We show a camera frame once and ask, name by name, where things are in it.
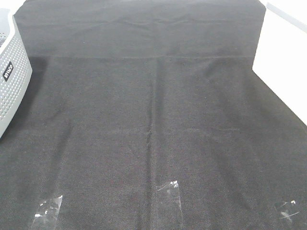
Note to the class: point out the right clear tape strip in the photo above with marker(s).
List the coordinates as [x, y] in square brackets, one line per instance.
[288, 212]

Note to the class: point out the beige box with grey lid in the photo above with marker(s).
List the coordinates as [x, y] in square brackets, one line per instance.
[281, 55]

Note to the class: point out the grey perforated laundry basket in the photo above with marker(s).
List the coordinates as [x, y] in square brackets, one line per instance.
[15, 68]

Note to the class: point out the clear tape strip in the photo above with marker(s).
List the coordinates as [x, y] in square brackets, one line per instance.
[168, 205]
[288, 212]
[46, 215]

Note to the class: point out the middle clear tape strip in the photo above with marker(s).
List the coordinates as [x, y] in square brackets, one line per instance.
[168, 205]

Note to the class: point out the left clear tape strip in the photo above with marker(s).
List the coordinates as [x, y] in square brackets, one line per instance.
[46, 215]

